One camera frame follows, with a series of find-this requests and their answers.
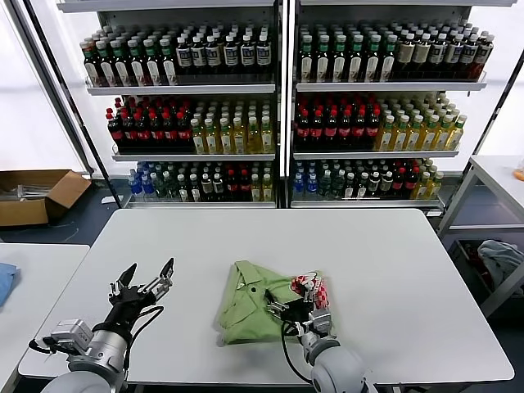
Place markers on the dark bottle pale label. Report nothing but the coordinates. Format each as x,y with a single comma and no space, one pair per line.
206,188
218,187
374,185
387,184

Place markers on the red cloth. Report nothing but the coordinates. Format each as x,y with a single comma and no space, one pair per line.
485,277

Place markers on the blue folded cloth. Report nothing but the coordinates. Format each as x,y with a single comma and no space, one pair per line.
7,282

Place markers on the green printed t-shirt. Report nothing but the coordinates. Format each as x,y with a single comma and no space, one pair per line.
245,311

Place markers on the grey blue cloth pile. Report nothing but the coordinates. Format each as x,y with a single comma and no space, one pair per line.
498,258

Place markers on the dark tea bottle green cap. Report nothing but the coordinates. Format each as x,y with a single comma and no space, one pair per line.
138,65
339,60
372,60
153,64
107,66
387,60
306,60
322,60
91,66
168,64
355,60
122,65

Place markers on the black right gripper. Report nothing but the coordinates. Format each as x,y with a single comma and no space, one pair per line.
294,313

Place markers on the dark green soda bottle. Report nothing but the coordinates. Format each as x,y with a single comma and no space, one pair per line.
159,188
325,185
337,185
171,188

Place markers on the orange object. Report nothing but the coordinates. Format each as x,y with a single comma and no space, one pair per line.
520,174

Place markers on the blue water bottle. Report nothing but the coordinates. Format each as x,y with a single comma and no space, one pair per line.
312,186
146,188
134,187
299,186

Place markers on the red cap cola bottle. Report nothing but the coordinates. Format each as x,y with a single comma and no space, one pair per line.
317,132
170,133
331,132
411,182
303,132
156,133
184,133
129,133
346,132
399,183
116,132
232,186
244,186
359,132
143,133
372,132

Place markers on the white metal frame table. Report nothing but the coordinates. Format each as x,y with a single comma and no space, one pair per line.
490,163

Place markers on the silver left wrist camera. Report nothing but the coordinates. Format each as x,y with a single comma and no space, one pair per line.
69,333

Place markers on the yellow drink bottle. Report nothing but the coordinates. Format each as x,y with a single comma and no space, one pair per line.
444,138
212,140
255,189
198,140
226,140
414,138
267,139
423,186
400,138
455,136
385,138
435,185
429,138
267,189
254,139
240,139

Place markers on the dark storage bin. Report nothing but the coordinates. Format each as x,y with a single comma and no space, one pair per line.
466,265

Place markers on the white side table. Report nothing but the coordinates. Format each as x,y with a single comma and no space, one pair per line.
41,278

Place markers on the dark bottle beige label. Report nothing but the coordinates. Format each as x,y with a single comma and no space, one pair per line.
405,54
422,53

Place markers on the white metal shelf rack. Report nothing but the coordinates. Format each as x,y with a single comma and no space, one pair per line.
388,86
183,88

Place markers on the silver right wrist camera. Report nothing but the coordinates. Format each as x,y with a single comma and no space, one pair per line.
321,321

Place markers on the grey packaged parts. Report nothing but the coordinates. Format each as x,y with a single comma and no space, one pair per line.
32,191

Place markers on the dark bottle white blue label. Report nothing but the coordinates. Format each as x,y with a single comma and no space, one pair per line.
454,53
213,55
264,55
198,56
231,55
247,55
469,54
483,54
438,53
184,56

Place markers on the white paper scrap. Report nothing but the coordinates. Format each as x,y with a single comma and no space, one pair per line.
109,200

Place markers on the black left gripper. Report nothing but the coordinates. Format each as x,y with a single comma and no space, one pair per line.
127,305

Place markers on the dark bottle white cap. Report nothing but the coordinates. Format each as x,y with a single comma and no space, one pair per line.
362,187
195,189
350,187
183,189

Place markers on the black slanted frame pole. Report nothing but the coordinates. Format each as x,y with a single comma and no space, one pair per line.
77,114
499,102

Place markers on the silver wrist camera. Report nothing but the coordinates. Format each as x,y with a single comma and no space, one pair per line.
69,333
321,321

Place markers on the open cardboard box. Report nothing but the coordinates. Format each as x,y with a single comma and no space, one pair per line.
24,213

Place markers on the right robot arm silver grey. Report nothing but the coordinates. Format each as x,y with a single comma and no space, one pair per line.
335,368

